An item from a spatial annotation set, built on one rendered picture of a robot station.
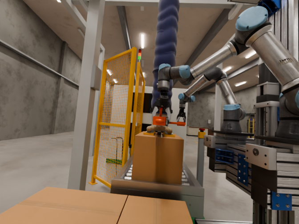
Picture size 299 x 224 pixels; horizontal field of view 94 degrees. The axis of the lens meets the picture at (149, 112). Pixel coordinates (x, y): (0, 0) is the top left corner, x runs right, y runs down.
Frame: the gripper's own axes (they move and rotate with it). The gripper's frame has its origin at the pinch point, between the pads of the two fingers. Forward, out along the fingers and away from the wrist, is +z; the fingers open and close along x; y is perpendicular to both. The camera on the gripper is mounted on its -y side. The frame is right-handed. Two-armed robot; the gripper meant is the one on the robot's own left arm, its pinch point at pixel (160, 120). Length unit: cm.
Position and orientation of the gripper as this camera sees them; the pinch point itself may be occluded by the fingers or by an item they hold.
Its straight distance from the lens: 84.3
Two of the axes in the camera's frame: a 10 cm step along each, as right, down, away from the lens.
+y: 0.7, 0.8, 9.9
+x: -9.9, -0.7, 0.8
